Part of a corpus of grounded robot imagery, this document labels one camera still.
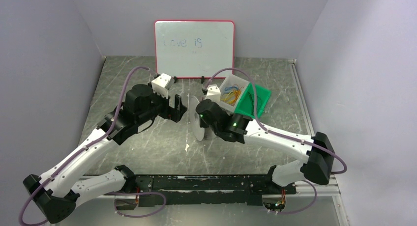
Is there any yellow wire bundle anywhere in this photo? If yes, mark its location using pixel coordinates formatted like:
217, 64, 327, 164
221, 89, 242, 106

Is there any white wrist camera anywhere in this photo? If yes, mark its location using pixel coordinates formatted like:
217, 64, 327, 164
203, 85, 221, 103
151, 73, 175, 99

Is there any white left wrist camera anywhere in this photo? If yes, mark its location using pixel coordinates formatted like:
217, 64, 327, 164
151, 73, 175, 99

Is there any aluminium side rail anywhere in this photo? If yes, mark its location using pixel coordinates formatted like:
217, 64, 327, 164
288, 59, 341, 198

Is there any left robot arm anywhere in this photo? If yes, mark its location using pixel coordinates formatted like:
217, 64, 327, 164
23, 84, 187, 224

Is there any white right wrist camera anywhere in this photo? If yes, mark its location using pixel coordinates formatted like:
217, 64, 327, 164
203, 85, 221, 103

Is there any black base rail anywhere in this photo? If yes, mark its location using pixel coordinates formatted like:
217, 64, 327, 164
120, 174, 297, 207

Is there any red framed whiteboard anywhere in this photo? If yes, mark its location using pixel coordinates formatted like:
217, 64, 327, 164
154, 20, 235, 78

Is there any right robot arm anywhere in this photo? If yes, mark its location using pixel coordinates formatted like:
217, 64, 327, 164
193, 99, 334, 187

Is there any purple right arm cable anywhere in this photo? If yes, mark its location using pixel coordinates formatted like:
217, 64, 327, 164
202, 67, 348, 175

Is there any green plastic bin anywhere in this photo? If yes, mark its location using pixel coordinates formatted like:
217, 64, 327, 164
234, 83, 271, 118

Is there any white perforated cable spool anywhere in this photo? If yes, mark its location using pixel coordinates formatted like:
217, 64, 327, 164
188, 96, 214, 141

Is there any white plastic bin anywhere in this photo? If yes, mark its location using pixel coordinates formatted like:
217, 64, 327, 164
219, 74, 249, 113

